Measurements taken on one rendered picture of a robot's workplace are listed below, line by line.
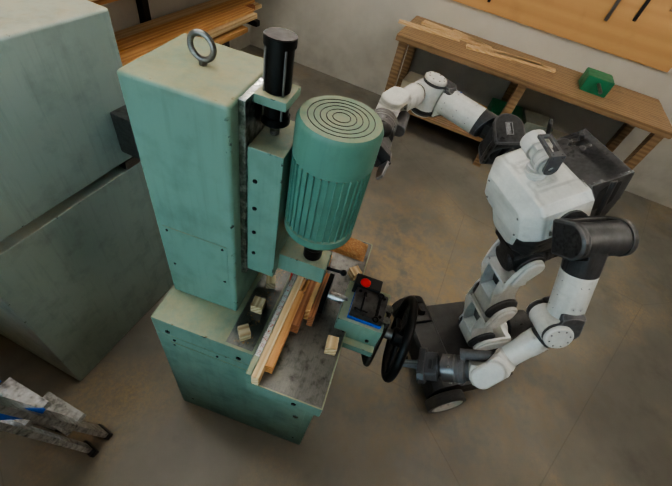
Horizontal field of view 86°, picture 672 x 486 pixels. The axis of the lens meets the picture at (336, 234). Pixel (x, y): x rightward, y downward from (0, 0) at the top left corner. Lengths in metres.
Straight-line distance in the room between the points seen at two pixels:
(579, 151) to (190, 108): 1.02
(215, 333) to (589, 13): 3.62
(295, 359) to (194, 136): 0.63
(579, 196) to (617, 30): 2.94
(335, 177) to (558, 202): 0.64
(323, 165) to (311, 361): 0.57
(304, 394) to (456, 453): 1.23
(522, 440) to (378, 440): 0.76
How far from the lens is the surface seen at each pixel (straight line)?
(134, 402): 2.03
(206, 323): 1.22
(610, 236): 1.09
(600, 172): 1.21
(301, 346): 1.07
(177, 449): 1.93
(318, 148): 0.68
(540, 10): 3.91
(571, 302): 1.15
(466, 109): 1.31
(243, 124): 0.74
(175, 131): 0.79
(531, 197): 1.12
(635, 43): 4.05
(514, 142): 1.26
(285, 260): 1.03
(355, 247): 1.26
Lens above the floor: 1.87
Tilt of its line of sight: 47 degrees down
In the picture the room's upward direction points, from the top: 15 degrees clockwise
